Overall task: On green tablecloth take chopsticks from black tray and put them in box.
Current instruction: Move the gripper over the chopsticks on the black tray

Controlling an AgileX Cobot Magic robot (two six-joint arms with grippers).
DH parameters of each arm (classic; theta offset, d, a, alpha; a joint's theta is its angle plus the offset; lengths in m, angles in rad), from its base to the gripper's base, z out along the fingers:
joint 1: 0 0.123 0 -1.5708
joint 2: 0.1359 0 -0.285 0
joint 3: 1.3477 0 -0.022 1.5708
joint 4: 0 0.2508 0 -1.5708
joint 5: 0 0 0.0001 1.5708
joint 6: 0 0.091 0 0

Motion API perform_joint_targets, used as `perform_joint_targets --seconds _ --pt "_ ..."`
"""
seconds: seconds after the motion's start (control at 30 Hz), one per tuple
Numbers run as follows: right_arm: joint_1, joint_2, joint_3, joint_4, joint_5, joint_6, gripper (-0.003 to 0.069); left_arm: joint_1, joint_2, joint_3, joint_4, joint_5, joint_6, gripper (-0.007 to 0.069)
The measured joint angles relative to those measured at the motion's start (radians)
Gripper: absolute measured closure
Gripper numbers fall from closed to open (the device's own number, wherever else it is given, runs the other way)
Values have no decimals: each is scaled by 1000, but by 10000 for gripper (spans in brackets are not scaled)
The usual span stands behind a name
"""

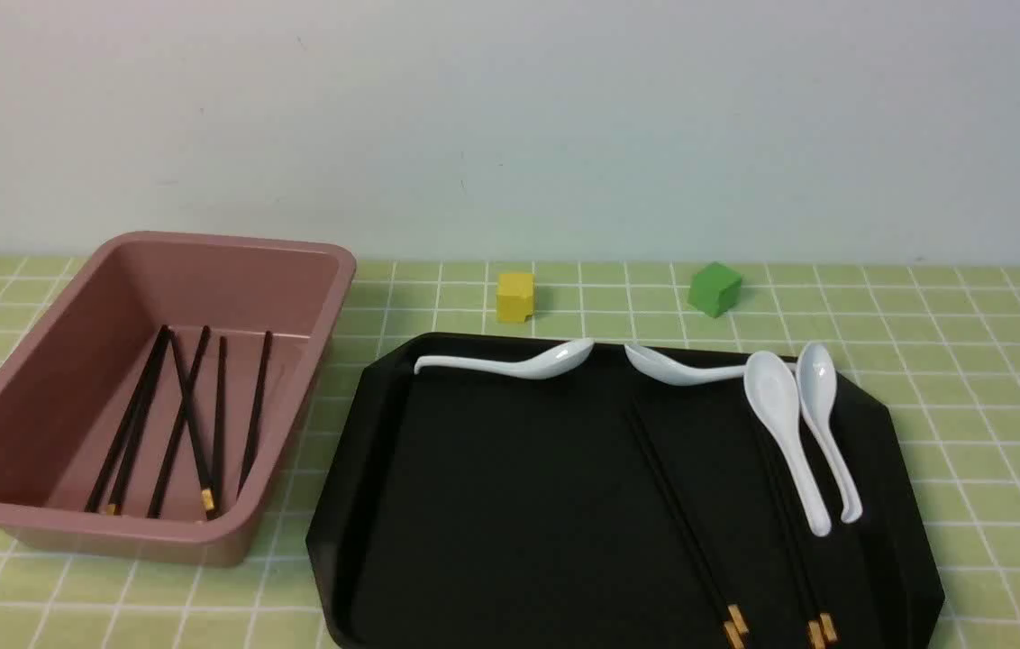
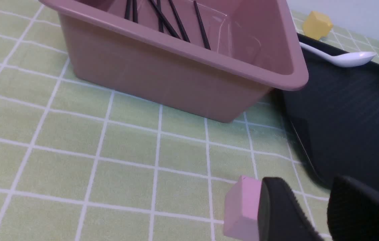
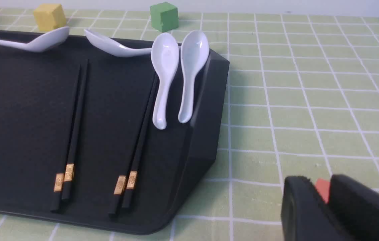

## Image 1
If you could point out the yellow wooden cube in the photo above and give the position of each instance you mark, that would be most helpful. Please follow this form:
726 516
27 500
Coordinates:
515 297

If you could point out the white spoon far left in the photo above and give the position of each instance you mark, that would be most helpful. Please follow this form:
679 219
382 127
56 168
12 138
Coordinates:
558 360

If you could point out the white spoon middle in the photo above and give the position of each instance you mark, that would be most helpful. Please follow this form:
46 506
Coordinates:
659 366

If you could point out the black plastic tray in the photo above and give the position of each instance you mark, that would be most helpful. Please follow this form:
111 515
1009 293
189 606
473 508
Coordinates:
472 510

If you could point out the green wooden cube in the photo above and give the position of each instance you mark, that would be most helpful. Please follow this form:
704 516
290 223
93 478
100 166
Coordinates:
715 289

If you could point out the white spoon large right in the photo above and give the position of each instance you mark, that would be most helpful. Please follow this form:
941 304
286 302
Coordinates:
771 391

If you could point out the white spoon far right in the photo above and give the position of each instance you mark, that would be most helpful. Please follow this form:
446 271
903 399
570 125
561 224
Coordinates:
817 382

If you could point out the black chopstick pair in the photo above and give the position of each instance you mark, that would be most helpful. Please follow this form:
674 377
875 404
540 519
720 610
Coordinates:
801 528
777 478

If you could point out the pink plastic bin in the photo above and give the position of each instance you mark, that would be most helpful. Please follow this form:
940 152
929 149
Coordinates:
64 388

